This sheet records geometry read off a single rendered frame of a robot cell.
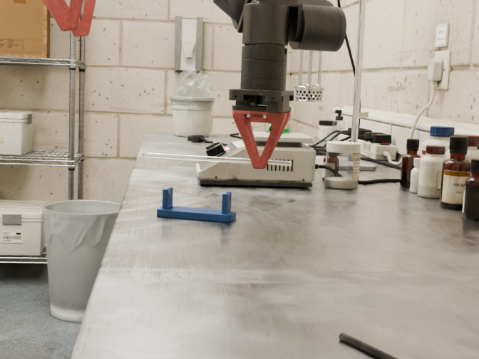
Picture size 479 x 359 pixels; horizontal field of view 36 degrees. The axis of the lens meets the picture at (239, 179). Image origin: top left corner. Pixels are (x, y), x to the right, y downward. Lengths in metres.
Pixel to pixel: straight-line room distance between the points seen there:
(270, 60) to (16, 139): 2.58
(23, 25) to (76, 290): 1.19
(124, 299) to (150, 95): 3.08
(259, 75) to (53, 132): 2.85
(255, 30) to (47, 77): 2.84
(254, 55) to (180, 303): 0.40
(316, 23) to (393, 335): 0.49
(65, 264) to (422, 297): 2.29
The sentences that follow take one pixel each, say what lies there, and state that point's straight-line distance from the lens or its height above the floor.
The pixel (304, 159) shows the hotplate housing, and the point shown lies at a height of 0.80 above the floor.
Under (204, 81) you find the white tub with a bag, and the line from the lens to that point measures 2.31.
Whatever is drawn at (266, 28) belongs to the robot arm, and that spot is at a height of 0.99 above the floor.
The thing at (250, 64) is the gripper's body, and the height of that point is 0.95.
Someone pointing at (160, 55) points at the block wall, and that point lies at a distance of 3.67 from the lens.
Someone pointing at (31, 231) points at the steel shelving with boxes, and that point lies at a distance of 3.36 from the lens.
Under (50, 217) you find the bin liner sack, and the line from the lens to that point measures 2.85.
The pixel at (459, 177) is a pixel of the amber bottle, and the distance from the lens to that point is 1.15.
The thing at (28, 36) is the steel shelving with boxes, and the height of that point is 1.08.
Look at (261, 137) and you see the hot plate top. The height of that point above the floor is 0.84.
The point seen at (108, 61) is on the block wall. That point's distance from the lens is 3.67.
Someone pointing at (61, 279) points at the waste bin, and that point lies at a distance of 2.89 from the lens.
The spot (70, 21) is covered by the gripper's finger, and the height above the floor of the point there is 0.97.
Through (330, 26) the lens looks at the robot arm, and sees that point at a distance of 0.95.
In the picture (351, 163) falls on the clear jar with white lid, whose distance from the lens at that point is 1.29.
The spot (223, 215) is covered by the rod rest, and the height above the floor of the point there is 0.76.
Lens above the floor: 0.93
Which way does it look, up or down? 8 degrees down
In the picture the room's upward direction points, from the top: 2 degrees clockwise
